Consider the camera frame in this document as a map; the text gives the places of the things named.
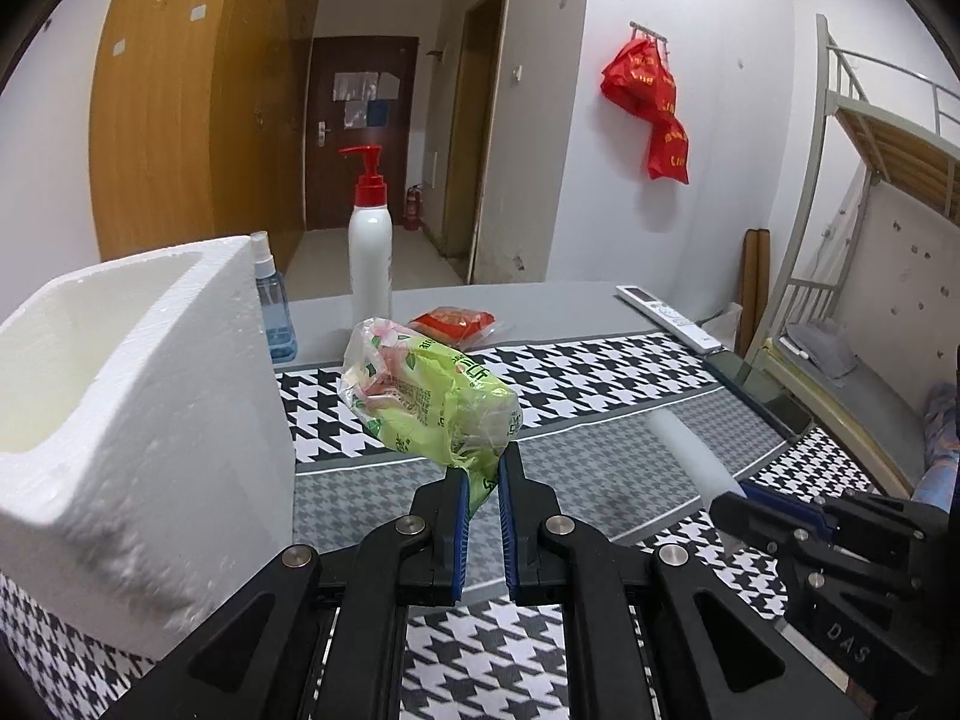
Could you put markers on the metal bunk bed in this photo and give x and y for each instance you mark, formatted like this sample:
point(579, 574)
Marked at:
point(900, 157)

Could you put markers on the wooden wardrobe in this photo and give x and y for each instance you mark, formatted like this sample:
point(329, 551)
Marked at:
point(165, 127)

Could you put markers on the light wooden side door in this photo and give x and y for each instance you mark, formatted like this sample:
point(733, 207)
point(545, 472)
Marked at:
point(472, 150)

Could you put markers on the white soft roll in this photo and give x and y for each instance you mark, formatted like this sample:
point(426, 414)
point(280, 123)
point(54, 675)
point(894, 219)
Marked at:
point(686, 450)

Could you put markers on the red plastic bag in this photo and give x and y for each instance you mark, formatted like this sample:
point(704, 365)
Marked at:
point(637, 79)
point(667, 154)

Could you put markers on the grey folded cloth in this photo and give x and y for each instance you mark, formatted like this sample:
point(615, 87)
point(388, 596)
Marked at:
point(821, 352)

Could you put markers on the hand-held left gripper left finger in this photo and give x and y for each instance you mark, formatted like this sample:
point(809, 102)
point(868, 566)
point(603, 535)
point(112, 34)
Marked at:
point(459, 532)

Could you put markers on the wall hook rack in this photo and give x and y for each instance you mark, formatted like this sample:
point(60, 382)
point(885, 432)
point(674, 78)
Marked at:
point(649, 30)

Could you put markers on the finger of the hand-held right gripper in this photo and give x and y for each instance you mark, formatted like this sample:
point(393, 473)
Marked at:
point(757, 529)
point(795, 510)

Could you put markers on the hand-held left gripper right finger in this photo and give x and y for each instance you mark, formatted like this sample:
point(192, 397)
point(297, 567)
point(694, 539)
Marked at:
point(511, 532)

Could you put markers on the houndstooth table runner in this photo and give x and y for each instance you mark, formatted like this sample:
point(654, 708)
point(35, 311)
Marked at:
point(600, 382)

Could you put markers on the white remote control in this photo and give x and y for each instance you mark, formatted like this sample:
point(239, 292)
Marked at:
point(667, 315)

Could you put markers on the white lotion pump bottle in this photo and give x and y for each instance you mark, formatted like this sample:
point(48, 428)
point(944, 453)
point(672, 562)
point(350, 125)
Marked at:
point(370, 255)

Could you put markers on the white foam box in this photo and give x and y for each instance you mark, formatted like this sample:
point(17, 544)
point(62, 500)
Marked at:
point(150, 465)

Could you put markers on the wide white paper notice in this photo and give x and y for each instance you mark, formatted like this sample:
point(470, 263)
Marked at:
point(365, 85)

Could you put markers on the blue patterned blanket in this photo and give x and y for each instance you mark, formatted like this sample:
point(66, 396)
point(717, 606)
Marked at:
point(941, 450)

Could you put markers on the black smartphone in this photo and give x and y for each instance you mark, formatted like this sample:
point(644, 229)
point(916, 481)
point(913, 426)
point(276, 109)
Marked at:
point(757, 390)

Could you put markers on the red snack packet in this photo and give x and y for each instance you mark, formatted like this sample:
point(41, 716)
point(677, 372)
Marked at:
point(454, 322)

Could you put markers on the blue paper notice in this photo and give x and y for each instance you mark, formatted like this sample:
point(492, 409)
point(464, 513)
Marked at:
point(378, 112)

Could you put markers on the blue spray bottle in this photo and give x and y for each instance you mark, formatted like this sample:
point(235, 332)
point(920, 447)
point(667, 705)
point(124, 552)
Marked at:
point(276, 315)

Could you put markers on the red fire extinguisher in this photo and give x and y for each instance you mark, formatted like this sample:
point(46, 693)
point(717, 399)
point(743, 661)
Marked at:
point(414, 208)

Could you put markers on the dark brown entrance door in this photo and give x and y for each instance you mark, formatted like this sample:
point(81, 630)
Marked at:
point(330, 187)

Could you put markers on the small white paper notice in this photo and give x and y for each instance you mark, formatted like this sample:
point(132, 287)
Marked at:
point(355, 114)

